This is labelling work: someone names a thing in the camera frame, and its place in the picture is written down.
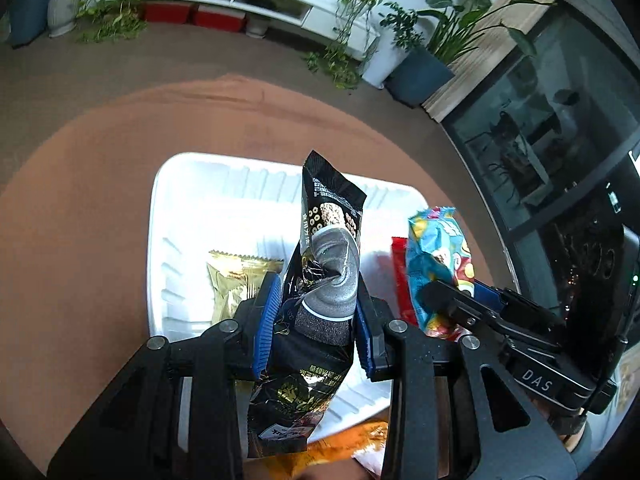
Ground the orange snack packet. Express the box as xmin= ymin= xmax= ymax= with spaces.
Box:
xmin=264 ymin=420 xmax=388 ymax=479

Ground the right red storage box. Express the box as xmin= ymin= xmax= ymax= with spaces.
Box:
xmin=193 ymin=4 xmax=246 ymax=32

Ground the white plastic tray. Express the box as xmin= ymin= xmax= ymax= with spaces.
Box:
xmin=145 ymin=152 xmax=432 ymax=443

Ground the dark blue planter left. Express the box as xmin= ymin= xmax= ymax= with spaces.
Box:
xmin=9 ymin=0 xmax=50 ymax=49

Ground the dark blue planter right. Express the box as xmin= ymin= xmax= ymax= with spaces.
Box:
xmin=385 ymin=49 xmax=454 ymax=108

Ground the light blue colourful snack packet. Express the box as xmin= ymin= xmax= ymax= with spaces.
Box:
xmin=406 ymin=206 xmax=475 ymax=341

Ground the left red storage box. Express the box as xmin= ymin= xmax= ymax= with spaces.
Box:
xmin=143 ymin=1 xmax=192 ymax=25

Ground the black cereal snack packet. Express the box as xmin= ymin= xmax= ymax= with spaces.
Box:
xmin=247 ymin=152 xmax=367 ymax=458

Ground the tall leafy plant right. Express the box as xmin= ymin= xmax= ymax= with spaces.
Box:
xmin=416 ymin=0 xmax=553 ymax=66

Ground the gold snack packet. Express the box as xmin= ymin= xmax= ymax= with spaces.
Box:
xmin=206 ymin=250 xmax=284 ymax=325

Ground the red snack packet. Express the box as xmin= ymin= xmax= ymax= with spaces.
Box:
xmin=390 ymin=236 xmax=418 ymax=326

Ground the red storage box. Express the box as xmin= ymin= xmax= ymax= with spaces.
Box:
xmin=143 ymin=1 xmax=192 ymax=25
xmin=193 ymin=4 xmax=246 ymax=32

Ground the white planter right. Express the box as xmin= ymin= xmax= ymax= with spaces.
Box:
xmin=361 ymin=28 xmax=408 ymax=90

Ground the white planter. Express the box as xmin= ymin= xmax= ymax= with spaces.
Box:
xmin=361 ymin=28 xmax=408 ymax=90
xmin=47 ymin=0 xmax=79 ymax=38

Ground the white planter left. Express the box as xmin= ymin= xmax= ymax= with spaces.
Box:
xmin=47 ymin=0 xmax=79 ymax=38

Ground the dark blue planter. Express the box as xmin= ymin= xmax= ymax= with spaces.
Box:
xmin=385 ymin=49 xmax=454 ymax=108
xmin=9 ymin=0 xmax=50 ymax=49

